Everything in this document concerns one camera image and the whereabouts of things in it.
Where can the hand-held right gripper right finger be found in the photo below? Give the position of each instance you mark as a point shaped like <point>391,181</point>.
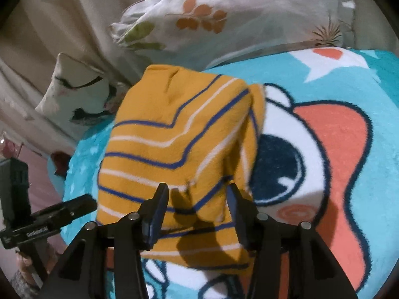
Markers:
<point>238,221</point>

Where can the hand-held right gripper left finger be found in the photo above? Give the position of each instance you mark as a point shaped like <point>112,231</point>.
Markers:
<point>156,218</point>

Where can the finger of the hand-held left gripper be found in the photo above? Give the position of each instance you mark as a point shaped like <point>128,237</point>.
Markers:
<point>71,207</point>

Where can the orange striped sweater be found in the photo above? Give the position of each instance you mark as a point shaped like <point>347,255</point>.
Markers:
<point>174,130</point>

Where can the person's left forearm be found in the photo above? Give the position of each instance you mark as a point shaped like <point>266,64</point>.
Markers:
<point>26,286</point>

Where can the person's left hand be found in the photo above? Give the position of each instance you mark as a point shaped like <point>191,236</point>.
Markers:
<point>25,264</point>

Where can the pink object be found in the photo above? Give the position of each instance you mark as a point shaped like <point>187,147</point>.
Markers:
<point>9,148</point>

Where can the white black floral pillow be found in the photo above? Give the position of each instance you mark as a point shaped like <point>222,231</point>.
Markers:
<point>71,81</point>

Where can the teal cartoon printed blanket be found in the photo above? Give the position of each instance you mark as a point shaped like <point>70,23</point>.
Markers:
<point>343,149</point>

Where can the beige curtain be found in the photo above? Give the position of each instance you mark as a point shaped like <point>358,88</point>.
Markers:
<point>46,21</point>

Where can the white leaf print pillow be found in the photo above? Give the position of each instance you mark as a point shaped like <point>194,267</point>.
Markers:
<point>249,12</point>

